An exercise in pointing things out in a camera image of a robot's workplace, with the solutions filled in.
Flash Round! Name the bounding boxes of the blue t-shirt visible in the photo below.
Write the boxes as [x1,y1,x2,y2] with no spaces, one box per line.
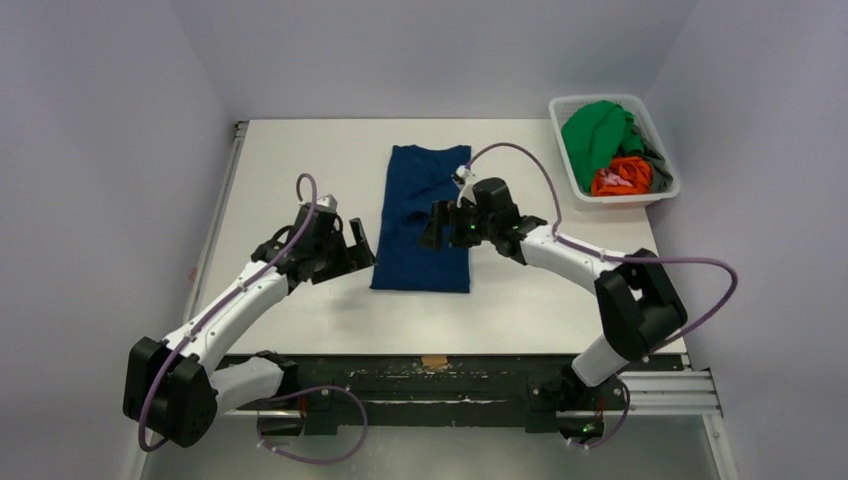
[370,145,471,294]

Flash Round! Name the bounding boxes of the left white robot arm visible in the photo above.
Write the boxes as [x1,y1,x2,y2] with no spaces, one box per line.
[122,195,376,452]

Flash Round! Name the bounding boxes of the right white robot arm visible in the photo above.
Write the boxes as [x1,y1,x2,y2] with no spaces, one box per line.
[418,178,688,389]

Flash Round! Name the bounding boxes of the brown tape piece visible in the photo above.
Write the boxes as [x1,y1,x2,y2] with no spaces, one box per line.
[420,355,450,370]

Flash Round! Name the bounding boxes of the pink garment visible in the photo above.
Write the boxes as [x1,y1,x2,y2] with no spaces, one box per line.
[597,169,633,188]

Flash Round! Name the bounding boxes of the white plastic laundry basket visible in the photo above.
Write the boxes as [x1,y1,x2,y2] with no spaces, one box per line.
[548,94,680,210]

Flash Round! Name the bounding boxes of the green t-shirt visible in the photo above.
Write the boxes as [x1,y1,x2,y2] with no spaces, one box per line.
[561,100,640,195]

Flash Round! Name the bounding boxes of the orange t-shirt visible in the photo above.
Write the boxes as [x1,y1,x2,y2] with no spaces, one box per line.
[590,156,654,197]

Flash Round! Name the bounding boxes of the grey t-shirt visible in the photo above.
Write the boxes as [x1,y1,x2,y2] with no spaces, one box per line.
[631,126,674,193]

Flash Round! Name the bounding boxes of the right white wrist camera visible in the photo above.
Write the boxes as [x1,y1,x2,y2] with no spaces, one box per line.
[452,165,477,208]

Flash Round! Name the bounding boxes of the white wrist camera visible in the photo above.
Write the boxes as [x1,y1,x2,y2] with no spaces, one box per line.
[315,194,338,213]
[452,165,477,208]

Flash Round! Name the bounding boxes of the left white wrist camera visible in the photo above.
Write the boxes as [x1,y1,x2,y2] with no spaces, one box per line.
[315,194,338,213]

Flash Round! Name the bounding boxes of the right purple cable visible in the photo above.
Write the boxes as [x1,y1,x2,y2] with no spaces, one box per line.
[463,142,739,452]

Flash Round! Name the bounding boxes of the purple cable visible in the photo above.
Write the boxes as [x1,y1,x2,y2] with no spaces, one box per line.
[463,142,739,452]
[137,173,370,466]

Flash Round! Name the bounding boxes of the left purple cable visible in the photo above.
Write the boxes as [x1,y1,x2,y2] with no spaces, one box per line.
[137,173,370,466]

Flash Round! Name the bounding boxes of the black base frame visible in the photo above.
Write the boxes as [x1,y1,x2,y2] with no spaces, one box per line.
[218,354,684,439]

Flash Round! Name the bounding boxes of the aluminium rail frame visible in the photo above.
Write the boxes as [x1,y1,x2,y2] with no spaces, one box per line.
[135,120,723,419]

